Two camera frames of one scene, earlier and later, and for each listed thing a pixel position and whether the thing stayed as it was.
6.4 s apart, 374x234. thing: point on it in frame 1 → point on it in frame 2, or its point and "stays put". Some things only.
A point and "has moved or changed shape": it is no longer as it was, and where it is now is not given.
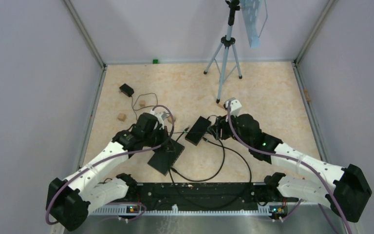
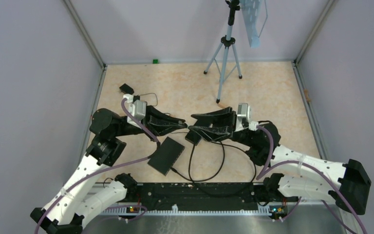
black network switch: x=163 y=159 stays put
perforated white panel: x=251 y=9 stays put
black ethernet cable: x=222 y=145 has moved or changed shape
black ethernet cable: x=207 y=179 stays put
